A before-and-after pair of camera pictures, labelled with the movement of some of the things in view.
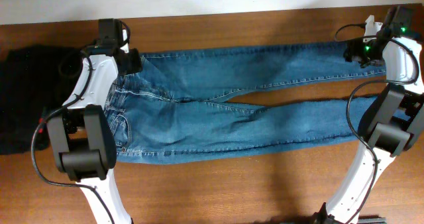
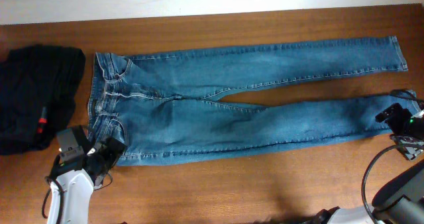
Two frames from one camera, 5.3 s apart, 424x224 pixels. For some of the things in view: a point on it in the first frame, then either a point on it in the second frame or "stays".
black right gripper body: x=366 y=54 to x=408 y=131
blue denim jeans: x=168 y=106 stays
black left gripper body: x=134 y=61 to x=107 y=156
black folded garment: x=33 y=79 stays
